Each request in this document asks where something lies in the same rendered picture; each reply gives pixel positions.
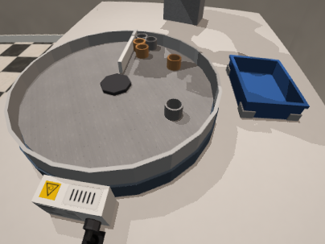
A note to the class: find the blue open-top crate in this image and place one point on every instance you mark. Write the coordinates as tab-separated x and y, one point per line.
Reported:
269	87

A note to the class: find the bronze bushing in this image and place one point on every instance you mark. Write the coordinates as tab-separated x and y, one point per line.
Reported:
142	51
173	62
138	41

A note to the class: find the grey metal bushing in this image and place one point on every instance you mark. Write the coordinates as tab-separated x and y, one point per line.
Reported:
177	105
151	42
141	36

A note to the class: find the grey round turntable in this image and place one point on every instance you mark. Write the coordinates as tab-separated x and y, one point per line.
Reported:
75	105

